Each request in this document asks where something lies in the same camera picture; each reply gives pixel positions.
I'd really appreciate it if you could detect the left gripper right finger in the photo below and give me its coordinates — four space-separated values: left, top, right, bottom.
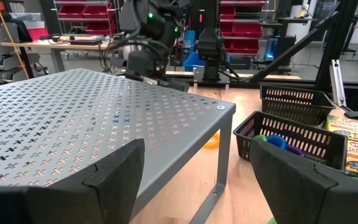
249 136 358 224

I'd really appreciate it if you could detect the silver aluminium extrusion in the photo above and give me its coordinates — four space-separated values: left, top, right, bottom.
329 58 347 108

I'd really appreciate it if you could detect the purple plastic ring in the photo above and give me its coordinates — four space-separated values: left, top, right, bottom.
286 144 307 158

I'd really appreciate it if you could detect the red storage bin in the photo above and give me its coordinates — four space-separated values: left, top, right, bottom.
219 5 237 21
26 27 49 41
231 39 262 55
57 4 85 19
82 4 111 19
219 21 234 37
85 19 117 35
233 22 264 39

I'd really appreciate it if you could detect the blue plastic ring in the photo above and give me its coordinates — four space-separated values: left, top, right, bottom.
266 134 288 151

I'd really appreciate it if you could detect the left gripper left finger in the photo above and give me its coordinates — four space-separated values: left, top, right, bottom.
0 138 146 224

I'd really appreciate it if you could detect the grey perforated metal riser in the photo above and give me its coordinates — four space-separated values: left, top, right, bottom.
0 67 237 224

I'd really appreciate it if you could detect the black keyboard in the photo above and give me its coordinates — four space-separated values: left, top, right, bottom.
69 38 103 46

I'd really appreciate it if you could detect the blue plastic bin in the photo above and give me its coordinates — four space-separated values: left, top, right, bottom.
183 51 206 72

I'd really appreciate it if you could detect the wooden background table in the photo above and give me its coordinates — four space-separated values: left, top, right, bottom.
0 35 117 74

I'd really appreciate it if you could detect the yellow hanging cable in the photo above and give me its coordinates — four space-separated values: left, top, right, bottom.
0 0 31 79

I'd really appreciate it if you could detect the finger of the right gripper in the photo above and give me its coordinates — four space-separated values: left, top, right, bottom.
165 76 191 93
123 68 169 87

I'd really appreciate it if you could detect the black slotted plastic basket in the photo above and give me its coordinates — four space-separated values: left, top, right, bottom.
232 110 349 171
259 83 336 126

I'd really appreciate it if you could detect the yellow plastic ring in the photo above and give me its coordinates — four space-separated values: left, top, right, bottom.
202 132 221 149

